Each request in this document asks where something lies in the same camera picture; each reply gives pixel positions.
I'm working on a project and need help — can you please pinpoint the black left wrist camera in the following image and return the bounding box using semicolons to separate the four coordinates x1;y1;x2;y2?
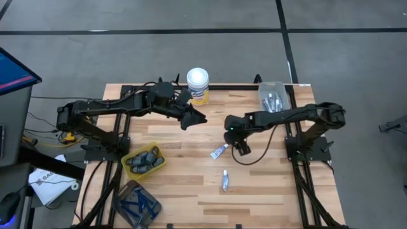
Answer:
176;87;194;106

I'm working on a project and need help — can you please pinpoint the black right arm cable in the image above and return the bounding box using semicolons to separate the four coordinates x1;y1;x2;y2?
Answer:
231;125;278;167

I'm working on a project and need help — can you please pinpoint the black aluminium table frame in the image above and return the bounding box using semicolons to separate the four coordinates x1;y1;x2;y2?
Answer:
68;73;350;229

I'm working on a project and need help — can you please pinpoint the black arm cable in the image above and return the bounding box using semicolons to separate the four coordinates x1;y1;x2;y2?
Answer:
231;125;278;167
125;81;158;98

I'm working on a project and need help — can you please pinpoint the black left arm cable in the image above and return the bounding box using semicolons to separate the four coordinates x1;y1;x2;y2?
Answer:
125;81;158;98

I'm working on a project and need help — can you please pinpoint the yellow translucent plastic bin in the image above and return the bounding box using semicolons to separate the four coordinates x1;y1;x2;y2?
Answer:
120;141;167;182

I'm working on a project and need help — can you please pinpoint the grey desk cabinet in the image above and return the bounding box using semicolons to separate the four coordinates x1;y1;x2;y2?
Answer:
0;85;32;168

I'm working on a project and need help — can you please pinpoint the yellow Lysol wipes canister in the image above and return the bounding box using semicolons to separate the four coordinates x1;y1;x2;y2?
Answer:
186;67;210;106

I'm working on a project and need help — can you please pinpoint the white paper sheet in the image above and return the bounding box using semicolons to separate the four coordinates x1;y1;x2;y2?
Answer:
28;155;78;206

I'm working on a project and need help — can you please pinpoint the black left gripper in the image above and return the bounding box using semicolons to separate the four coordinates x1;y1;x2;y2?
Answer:
163;101;209;131

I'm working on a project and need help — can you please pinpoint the yellow cable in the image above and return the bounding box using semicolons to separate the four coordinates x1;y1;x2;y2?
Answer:
22;132;85;149

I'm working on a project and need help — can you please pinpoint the black computer mouse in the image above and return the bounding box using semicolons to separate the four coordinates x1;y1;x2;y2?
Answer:
0;192;22;225

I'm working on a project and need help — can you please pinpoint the pale translucent plastic bin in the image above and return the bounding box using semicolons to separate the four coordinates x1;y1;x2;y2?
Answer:
258;81;291;113

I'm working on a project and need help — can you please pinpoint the dark transparent plastic tray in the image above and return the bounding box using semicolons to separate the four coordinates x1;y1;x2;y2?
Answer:
111;179;162;229

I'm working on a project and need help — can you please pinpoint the monitor with blue screen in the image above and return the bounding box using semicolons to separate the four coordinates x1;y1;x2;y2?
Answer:
0;46;43;96

